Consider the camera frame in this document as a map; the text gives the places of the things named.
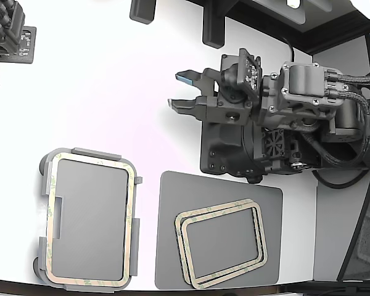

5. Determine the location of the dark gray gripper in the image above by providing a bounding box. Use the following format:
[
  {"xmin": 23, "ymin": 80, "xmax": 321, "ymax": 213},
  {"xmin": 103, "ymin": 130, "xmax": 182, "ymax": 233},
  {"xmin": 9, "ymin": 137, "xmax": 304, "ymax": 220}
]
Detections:
[{"xmin": 167, "ymin": 67, "xmax": 266, "ymax": 125}]

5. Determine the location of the beige rectangular adhesive frame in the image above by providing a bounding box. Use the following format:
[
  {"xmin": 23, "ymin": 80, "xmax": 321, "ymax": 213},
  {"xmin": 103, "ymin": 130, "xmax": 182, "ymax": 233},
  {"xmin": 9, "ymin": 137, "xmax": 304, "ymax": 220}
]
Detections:
[
  {"xmin": 174, "ymin": 198, "xmax": 263, "ymax": 286},
  {"xmin": 179, "ymin": 201, "xmax": 268, "ymax": 290},
  {"xmin": 44, "ymin": 150, "xmax": 136, "ymax": 285}
]

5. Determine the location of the dark gray flat mat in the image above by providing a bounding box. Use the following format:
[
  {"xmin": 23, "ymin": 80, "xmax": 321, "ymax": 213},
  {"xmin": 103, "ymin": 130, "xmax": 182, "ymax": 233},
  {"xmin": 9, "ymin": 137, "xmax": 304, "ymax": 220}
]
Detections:
[{"xmin": 154, "ymin": 170, "xmax": 284, "ymax": 290}]

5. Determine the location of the gray plate with circuit board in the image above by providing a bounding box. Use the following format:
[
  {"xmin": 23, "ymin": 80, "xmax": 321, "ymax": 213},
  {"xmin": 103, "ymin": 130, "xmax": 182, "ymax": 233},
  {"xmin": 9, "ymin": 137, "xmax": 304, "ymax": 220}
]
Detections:
[{"xmin": 15, "ymin": 25, "xmax": 38, "ymax": 65}]

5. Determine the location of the black mechanical device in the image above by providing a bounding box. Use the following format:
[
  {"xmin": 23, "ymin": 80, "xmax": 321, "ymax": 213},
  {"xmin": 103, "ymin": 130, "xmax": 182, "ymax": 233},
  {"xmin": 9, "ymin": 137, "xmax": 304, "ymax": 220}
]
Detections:
[{"xmin": 0, "ymin": 0, "xmax": 26, "ymax": 93}]

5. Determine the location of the wrist camera with circuit board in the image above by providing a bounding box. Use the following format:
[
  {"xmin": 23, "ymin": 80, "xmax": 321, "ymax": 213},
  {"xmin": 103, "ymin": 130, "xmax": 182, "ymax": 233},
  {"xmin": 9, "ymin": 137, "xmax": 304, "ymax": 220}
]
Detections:
[{"xmin": 219, "ymin": 47, "xmax": 263, "ymax": 103}]

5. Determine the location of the long black bracket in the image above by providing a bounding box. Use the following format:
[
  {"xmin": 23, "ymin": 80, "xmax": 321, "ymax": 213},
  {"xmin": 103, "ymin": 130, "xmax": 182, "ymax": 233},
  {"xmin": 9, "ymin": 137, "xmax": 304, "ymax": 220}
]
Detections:
[{"xmin": 202, "ymin": 0, "xmax": 227, "ymax": 49}]

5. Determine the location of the thin black power cable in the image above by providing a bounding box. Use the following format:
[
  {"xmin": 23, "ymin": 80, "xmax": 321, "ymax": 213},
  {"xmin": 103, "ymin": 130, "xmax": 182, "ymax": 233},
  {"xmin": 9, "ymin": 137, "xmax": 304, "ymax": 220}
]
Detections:
[{"xmin": 278, "ymin": 35, "xmax": 296, "ymax": 62}]

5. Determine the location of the black window frame ledge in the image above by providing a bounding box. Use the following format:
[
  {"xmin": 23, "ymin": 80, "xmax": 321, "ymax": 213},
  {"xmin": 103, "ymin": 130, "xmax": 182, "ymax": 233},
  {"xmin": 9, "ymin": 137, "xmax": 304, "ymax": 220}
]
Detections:
[{"xmin": 224, "ymin": 0, "xmax": 370, "ymax": 57}]

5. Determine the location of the light gray frame holder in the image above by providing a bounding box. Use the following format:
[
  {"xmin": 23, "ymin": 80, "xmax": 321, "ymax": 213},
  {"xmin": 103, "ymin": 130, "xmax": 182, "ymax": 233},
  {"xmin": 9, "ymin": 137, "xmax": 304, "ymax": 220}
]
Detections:
[{"xmin": 33, "ymin": 147, "xmax": 143, "ymax": 294}]

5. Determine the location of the black braided cable bundle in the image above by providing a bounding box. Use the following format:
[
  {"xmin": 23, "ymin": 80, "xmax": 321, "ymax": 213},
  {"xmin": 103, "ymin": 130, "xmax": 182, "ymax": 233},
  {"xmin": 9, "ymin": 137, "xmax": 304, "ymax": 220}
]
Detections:
[{"xmin": 295, "ymin": 68, "xmax": 370, "ymax": 169}]

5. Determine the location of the thick black looped cable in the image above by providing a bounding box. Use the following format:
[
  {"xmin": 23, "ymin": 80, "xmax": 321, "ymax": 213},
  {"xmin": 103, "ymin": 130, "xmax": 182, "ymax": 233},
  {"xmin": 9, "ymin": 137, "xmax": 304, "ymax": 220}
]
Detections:
[{"xmin": 310, "ymin": 168, "xmax": 370, "ymax": 189}]

